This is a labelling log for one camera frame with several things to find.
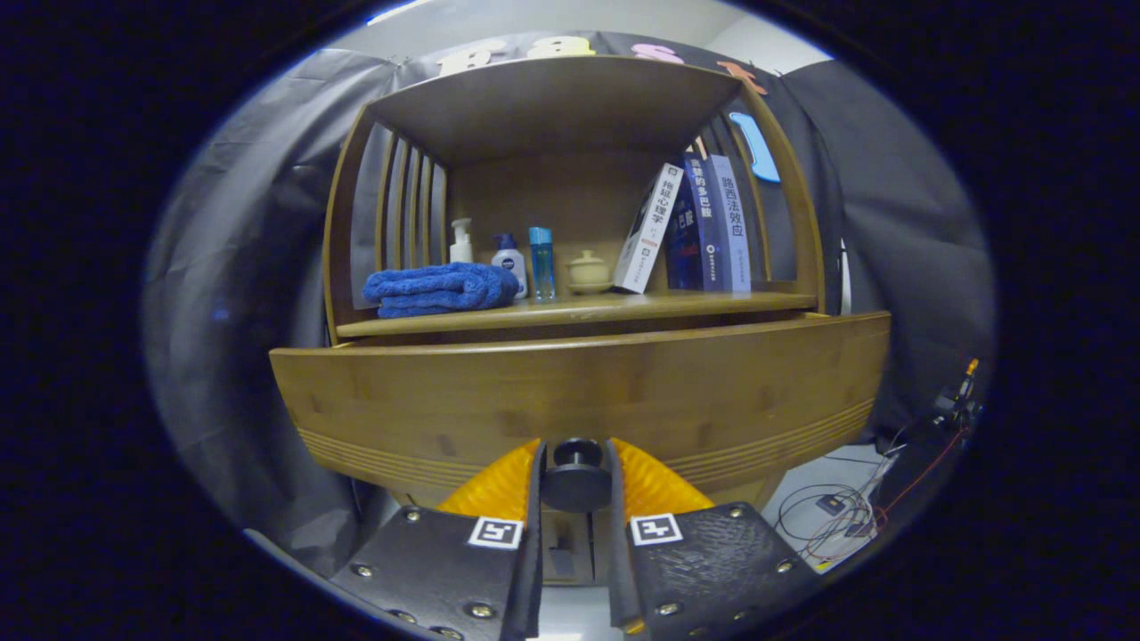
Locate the beige lidded teacup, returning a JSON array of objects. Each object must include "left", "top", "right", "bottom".
[{"left": 566, "top": 250, "right": 614, "bottom": 295}]

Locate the folded blue towel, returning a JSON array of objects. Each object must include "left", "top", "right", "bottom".
[{"left": 362, "top": 262, "right": 520, "bottom": 319}]

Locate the red cable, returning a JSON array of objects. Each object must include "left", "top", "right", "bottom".
[{"left": 877, "top": 427, "right": 970, "bottom": 531}]

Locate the white book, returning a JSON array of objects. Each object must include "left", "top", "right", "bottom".
[{"left": 613, "top": 163, "right": 685, "bottom": 295}]

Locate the clear blue bottle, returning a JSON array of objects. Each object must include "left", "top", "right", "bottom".
[{"left": 528, "top": 226, "right": 557, "bottom": 301}]

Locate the pale lavender book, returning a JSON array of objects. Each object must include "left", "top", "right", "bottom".
[{"left": 710, "top": 155, "right": 752, "bottom": 295}]

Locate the wooden drawer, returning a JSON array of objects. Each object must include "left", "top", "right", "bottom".
[{"left": 270, "top": 312, "right": 892, "bottom": 513}]

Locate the wooden countertop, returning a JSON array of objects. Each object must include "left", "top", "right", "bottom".
[{"left": 337, "top": 289, "right": 818, "bottom": 339}]

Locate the orange black device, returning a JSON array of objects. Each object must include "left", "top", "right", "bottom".
[{"left": 931, "top": 358, "right": 981, "bottom": 428}]

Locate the dark blue book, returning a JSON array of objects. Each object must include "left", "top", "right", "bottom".
[{"left": 664, "top": 153, "right": 733, "bottom": 293}]

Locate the tangled thin cable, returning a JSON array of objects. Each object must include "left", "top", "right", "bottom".
[{"left": 778, "top": 483, "right": 878, "bottom": 562}]

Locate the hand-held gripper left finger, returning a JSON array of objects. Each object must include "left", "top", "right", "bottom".
[{"left": 330, "top": 436, "right": 546, "bottom": 641}]

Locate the white bottle blue cap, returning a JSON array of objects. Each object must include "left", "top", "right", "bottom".
[{"left": 492, "top": 233, "right": 528, "bottom": 299}]

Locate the wooden cabinet door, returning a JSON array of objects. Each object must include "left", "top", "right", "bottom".
[
  {"left": 591, "top": 512, "right": 612, "bottom": 586},
  {"left": 541, "top": 512, "right": 592, "bottom": 586}
]

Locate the wooden cabinet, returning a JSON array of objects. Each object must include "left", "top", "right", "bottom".
[{"left": 322, "top": 55, "right": 827, "bottom": 588}]

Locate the black drawer knob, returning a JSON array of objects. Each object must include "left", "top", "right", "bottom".
[{"left": 541, "top": 437, "right": 614, "bottom": 514}]

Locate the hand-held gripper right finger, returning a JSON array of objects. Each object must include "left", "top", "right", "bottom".
[{"left": 606, "top": 436, "right": 825, "bottom": 641}]

